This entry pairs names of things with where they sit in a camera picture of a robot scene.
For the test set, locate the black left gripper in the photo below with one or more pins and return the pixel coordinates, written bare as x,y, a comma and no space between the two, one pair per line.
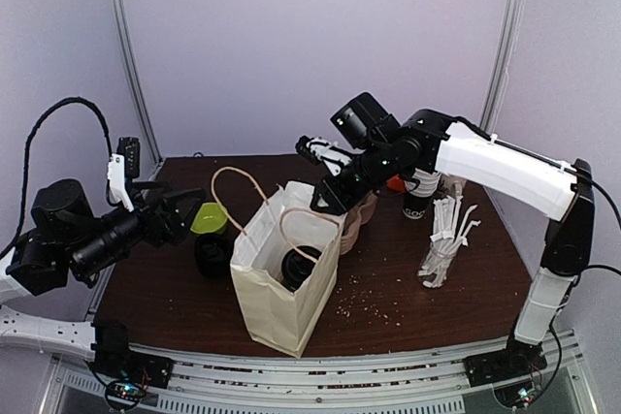
173,230

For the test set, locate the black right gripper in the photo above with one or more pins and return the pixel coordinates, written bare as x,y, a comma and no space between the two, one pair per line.
332,189

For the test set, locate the stack of cardboard cup carriers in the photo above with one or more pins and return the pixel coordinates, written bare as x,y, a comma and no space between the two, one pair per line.
359,216

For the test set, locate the stack of black cup lids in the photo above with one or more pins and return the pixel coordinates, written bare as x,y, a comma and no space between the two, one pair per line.
212,254

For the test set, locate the black plastic cup lid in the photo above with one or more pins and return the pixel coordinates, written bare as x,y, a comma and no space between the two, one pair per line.
295,269

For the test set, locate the white paper takeout bag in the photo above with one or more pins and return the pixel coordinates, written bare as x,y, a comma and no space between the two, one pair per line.
274,316

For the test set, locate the stack of white paper cups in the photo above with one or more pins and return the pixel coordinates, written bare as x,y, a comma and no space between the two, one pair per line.
419,198

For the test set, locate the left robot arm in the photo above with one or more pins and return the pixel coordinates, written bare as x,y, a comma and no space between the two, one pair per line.
69,241

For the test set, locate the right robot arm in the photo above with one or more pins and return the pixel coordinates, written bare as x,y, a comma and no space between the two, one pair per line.
430,145

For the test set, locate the green plastic bowl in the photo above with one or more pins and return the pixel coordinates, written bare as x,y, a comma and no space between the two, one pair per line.
210,218

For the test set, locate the orange plastic bowl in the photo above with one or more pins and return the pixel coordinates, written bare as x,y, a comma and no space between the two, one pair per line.
395,184

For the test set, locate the glass of white wrapped straws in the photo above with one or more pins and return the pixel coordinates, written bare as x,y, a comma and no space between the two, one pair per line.
452,224

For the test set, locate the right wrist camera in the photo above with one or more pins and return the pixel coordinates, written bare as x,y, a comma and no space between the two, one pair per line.
321,152

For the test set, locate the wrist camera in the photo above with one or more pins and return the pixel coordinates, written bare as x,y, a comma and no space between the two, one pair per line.
123,168
321,152

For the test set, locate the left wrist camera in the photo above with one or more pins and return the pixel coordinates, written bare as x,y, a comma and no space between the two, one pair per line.
123,168

